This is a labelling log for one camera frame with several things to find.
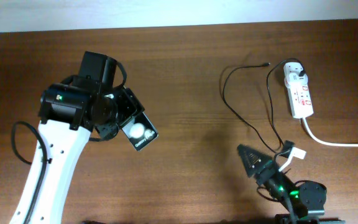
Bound black smartphone with lit screen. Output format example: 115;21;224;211
121;113;158;151

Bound white power strip red switches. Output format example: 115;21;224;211
283;62;313;119

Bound black USB charging cable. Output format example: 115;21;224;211
222;58;307;154

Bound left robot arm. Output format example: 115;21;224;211
10;52;147;223

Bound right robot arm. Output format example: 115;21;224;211
237;141;327;220

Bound white USB charger plug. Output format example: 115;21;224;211
284;71;308;88

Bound white power strip cord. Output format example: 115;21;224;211
300;117;358;149

